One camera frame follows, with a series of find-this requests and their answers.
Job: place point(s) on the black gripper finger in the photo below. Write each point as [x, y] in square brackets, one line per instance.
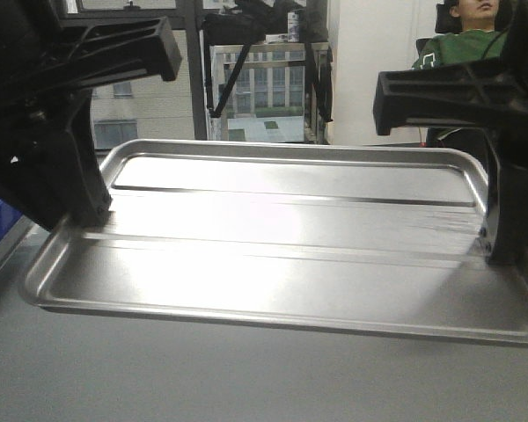
[472, 94]
[504, 231]
[95, 54]
[75, 176]

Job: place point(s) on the silver metal tray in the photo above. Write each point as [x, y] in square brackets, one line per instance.
[379, 241]

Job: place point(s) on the person in green shirt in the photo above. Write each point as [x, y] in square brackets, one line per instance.
[469, 31]

